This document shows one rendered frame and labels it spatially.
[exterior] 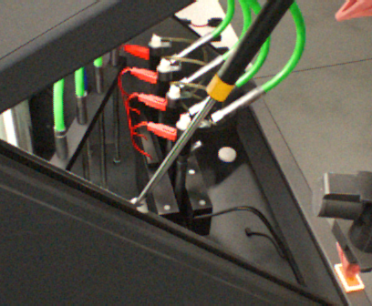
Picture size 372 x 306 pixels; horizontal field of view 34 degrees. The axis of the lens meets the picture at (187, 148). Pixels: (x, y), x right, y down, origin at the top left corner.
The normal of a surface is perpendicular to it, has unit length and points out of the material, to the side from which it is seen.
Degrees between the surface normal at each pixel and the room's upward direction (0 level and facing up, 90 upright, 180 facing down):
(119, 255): 90
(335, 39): 0
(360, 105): 0
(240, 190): 0
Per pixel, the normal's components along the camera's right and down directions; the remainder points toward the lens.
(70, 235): 0.23, 0.67
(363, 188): 0.09, -0.60
